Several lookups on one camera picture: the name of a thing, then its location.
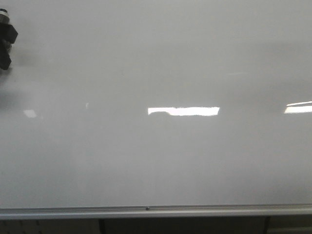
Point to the white whiteboard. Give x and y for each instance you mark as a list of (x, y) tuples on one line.
[(114, 103)]

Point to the aluminium whiteboard bottom frame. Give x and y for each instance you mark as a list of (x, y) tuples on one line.
[(154, 211)]

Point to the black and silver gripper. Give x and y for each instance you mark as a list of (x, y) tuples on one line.
[(8, 36)]

